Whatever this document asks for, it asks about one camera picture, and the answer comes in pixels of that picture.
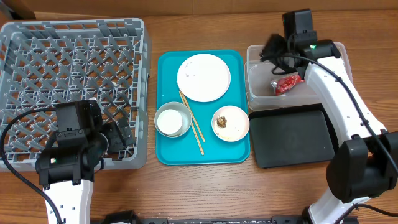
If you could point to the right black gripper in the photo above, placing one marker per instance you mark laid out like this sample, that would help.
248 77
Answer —
266 53

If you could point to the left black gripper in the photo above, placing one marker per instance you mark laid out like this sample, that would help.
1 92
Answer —
117 137

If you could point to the grey bowl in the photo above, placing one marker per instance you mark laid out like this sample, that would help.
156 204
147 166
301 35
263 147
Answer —
183 110

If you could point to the small white bowl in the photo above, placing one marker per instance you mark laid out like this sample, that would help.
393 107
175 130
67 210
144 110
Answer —
232 112

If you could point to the brown food scrap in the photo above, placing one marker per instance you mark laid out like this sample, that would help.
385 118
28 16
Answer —
221 121

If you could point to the white cup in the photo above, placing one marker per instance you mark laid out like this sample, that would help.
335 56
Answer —
169 122

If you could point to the white rice pile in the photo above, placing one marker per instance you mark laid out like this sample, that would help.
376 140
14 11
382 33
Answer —
232 131

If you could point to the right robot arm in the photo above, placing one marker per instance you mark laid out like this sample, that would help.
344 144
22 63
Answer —
365 165

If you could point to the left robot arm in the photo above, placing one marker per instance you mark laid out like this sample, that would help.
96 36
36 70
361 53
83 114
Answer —
66 172

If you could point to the black waste tray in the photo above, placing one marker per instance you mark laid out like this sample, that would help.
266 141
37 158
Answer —
292 136

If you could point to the red snack wrapper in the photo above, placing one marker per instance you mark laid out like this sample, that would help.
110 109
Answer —
286 83

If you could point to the clear plastic bin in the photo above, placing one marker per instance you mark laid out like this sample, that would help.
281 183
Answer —
260 92

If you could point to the teal plastic tray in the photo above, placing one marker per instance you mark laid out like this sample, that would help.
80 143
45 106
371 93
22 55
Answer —
184 150

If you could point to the lower wooden chopstick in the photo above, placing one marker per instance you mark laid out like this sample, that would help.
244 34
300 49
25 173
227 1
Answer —
197 138

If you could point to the large white plate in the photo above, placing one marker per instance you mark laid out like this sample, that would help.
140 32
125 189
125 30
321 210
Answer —
203 78

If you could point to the grey plastic dish rack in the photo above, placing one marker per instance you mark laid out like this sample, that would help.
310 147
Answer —
44 63

